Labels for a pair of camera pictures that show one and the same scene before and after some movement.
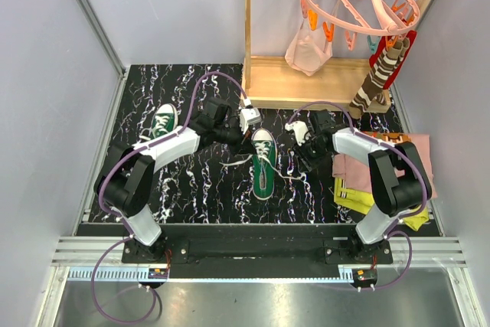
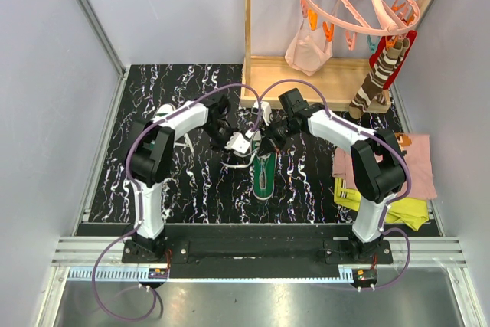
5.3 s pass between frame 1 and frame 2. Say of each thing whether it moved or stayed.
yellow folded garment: stayed
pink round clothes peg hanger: stayed
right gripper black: moved
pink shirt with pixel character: stayed
